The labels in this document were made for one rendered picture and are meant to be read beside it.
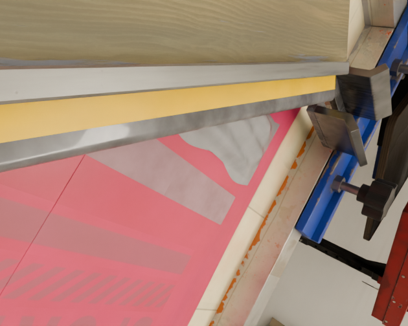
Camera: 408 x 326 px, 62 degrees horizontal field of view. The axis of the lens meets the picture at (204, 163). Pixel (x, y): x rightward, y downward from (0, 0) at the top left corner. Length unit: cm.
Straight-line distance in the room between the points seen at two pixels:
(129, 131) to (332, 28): 21
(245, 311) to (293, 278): 180
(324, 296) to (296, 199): 177
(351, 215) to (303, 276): 46
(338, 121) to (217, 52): 18
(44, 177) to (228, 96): 11
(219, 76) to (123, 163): 8
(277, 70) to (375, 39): 29
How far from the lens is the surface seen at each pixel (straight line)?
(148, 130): 17
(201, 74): 16
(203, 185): 28
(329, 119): 34
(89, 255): 23
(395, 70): 48
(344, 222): 219
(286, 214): 40
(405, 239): 108
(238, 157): 29
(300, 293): 218
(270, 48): 23
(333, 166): 40
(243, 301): 40
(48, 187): 19
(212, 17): 18
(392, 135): 91
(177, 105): 18
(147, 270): 28
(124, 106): 16
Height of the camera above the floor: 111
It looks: 36 degrees down
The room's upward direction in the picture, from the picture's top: 114 degrees clockwise
